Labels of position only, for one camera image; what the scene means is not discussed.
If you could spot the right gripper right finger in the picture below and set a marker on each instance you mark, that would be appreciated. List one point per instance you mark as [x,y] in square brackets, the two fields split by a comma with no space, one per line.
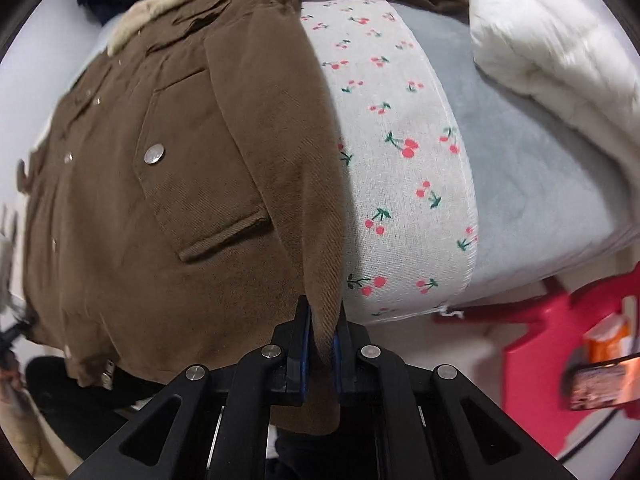
[406,422]

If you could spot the smartphone on stool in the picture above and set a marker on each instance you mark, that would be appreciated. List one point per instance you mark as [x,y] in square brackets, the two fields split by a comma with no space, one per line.
[605,384]

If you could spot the cherry print white sheet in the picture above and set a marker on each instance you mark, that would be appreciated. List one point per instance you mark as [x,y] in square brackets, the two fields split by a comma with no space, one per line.
[411,219]

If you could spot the red plastic stool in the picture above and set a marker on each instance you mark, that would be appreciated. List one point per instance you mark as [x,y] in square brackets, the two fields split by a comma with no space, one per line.
[534,365]

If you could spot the light grey bed blanket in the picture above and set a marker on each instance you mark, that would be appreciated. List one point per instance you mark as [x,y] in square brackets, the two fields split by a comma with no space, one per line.
[547,199]

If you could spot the orange box on stool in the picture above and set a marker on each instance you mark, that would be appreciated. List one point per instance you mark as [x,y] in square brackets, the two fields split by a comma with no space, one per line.
[615,336]

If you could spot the white quilted folded blanket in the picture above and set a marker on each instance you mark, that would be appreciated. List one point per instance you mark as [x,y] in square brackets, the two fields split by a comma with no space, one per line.
[572,58]

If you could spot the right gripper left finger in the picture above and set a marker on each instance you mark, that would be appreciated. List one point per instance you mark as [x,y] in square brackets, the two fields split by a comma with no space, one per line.
[212,424]

